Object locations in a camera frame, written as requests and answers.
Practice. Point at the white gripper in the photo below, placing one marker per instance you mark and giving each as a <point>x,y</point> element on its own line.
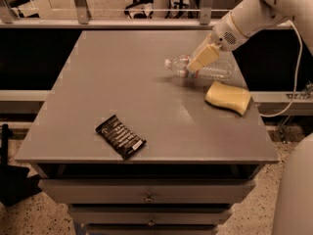
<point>224,37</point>

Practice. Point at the clear plastic water bottle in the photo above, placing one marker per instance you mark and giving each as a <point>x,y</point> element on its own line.
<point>220,70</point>

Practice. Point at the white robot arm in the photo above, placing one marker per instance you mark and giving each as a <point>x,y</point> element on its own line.
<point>294,206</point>

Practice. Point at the yellow sponge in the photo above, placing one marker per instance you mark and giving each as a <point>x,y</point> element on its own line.
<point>228,97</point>

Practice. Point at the black office chair base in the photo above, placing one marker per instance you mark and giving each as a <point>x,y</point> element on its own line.
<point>139,9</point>

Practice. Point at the grey drawer cabinet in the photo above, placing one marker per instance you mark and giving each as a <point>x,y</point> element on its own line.
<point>122,73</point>

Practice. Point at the black snack bar wrapper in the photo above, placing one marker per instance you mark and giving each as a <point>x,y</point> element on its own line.
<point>123,140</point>

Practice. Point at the bottom grey drawer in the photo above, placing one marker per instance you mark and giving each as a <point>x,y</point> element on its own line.
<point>152,230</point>

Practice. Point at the grey drawer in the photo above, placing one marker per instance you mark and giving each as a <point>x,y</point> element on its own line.
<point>155,215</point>
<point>101,191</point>
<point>152,230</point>

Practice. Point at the metal railing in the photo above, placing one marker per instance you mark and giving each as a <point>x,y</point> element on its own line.
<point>106,14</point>

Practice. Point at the top grey drawer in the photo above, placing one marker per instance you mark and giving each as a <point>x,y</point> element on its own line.
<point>101,191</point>

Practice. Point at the middle grey drawer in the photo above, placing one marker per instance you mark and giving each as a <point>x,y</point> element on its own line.
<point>155,215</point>

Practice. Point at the black stand at left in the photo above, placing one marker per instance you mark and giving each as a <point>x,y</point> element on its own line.
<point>15,185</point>

